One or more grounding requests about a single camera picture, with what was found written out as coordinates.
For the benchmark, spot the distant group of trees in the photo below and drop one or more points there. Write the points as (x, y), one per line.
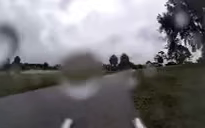
(124, 62)

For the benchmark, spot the grey asphalt road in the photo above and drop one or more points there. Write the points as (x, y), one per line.
(103, 110)

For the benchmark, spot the robot's own part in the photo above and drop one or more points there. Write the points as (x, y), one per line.
(66, 123)
(138, 123)

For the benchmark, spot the large dark tree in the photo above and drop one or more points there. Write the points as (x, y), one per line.
(177, 48)

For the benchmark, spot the green grass verge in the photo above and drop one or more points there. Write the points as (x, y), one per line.
(16, 83)
(176, 96)

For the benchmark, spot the distant row of trees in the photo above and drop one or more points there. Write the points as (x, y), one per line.
(16, 61)

